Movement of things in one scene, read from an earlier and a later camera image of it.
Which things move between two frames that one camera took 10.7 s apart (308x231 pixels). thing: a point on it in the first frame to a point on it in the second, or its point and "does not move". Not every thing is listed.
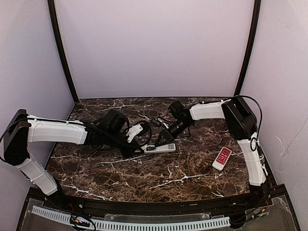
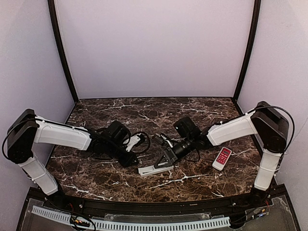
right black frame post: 256,17 does not move
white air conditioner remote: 170,147 to 151,170
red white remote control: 222,158 does not move
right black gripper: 167,134 to 170,156
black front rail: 76,205 does not move
